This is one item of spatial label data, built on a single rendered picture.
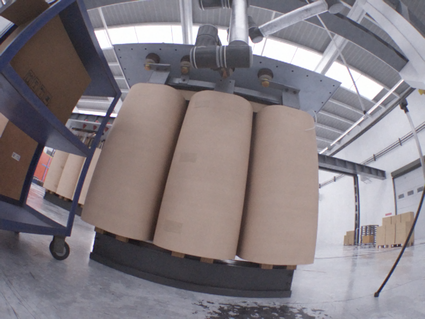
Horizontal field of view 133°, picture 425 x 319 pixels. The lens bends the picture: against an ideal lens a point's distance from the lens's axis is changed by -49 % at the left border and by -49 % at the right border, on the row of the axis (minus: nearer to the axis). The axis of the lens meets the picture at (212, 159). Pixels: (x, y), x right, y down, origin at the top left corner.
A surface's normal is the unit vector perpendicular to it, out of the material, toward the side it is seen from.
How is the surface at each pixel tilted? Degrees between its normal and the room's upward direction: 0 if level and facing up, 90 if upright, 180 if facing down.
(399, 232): 90
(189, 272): 90
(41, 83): 90
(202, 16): 175
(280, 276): 90
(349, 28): 180
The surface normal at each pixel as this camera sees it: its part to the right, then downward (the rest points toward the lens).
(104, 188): 0.05, -0.37
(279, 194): -0.18, -0.40
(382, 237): -0.98, -0.19
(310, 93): -0.17, 0.91
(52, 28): 0.98, 0.18
